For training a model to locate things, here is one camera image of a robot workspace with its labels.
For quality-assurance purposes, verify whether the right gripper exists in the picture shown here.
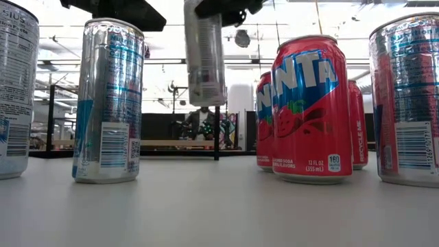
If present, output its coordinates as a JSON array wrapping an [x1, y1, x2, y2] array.
[[194, 0, 267, 28]]

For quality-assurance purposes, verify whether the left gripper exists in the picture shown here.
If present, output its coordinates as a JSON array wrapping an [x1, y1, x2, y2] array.
[[60, 0, 168, 32]]

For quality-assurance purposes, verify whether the slim silver can black lid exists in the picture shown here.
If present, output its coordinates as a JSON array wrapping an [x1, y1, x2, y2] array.
[[183, 0, 228, 107], [0, 0, 40, 181]]

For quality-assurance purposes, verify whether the red Fanta strawberry can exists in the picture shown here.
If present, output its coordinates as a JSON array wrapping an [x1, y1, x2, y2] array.
[[270, 34, 354, 185], [348, 79, 370, 171], [255, 71, 275, 173]]

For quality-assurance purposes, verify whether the slim silver blue can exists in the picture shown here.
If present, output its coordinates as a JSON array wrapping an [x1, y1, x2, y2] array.
[[368, 12, 439, 189], [71, 17, 145, 185]]

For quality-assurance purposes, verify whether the wooden shelf board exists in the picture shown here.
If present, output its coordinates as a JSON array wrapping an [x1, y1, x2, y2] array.
[[51, 139, 216, 148]]

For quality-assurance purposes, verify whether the round ceiling fixture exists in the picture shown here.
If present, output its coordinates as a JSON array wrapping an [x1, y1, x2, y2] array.
[[235, 30, 251, 49]]

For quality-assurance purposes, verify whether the person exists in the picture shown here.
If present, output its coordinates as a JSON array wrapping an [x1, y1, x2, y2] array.
[[185, 106, 216, 141]]

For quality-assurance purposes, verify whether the black partition panel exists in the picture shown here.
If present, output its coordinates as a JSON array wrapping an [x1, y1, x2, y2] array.
[[141, 113, 188, 141]]

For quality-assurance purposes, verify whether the colourful patterned panel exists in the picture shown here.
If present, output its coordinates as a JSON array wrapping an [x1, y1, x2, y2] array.
[[219, 112, 240, 150]]

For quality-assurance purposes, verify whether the grey table mat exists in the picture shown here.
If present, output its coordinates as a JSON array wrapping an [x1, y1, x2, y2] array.
[[0, 150, 439, 247]]

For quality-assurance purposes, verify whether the black background gantry frame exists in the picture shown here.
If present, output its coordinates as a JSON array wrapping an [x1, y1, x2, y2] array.
[[167, 82, 189, 114]]

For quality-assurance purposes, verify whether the black metal shelf frame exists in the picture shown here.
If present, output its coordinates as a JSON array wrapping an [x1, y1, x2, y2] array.
[[29, 84, 257, 162]]

